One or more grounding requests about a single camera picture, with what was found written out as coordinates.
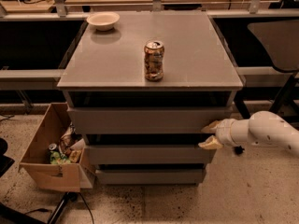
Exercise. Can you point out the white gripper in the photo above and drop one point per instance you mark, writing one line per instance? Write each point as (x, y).
(224, 132)

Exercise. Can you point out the grey top drawer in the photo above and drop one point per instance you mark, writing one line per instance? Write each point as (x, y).
(144, 120)

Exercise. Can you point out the grey drawer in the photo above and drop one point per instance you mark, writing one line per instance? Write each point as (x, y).
(148, 154)
(151, 177)
(144, 120)

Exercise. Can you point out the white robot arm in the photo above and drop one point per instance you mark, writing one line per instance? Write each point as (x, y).
(262, 129)

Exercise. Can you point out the grey drawer cabinet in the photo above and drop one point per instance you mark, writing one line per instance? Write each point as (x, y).
(107, 70)

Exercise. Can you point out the grey bottom drawer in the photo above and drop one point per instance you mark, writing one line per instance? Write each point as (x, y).
(151, 177)

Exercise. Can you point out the grey middle drawer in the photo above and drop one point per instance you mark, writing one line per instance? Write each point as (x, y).
(148, 154)

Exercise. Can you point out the crushed soda can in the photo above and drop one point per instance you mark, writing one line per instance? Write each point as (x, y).
(153, 60)

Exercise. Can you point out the grey chair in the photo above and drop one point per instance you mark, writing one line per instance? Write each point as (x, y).
(280, 39)

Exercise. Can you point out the snack wrapper in box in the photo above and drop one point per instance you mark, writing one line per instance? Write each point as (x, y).
(74, 156)

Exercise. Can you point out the green can in box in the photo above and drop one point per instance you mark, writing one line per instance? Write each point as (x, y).
(57, 155)

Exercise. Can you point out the cardboard box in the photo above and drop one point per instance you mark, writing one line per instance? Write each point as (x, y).
(72, 177)

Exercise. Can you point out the white bowl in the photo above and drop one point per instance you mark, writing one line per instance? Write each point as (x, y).
(103, 21)

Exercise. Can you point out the black stand base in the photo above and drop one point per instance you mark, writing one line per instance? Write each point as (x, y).
(11, 216)

